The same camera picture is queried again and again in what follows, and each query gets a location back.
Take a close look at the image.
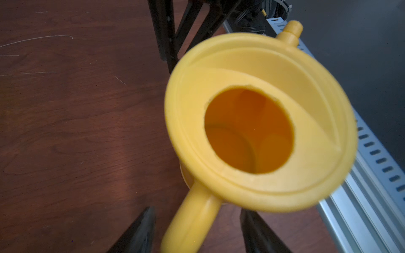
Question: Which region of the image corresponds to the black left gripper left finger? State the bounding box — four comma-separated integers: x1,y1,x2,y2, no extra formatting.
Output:
107,207,156,253

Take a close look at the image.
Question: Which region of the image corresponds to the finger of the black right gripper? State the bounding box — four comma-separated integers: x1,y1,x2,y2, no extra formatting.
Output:
175,0,240,52
148,0,178,73

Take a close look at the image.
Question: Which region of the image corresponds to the aluminium front rail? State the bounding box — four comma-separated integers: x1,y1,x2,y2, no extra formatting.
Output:
317,162,405,253

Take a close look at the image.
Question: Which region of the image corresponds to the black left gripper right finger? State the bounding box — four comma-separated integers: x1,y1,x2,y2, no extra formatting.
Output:
240,209,292,253

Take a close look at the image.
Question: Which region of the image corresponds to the yellow watering can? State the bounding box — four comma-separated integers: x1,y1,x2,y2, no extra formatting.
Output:
161,21,358,253

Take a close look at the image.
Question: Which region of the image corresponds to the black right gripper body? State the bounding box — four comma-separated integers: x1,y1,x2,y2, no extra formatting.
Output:
226,1,292,33

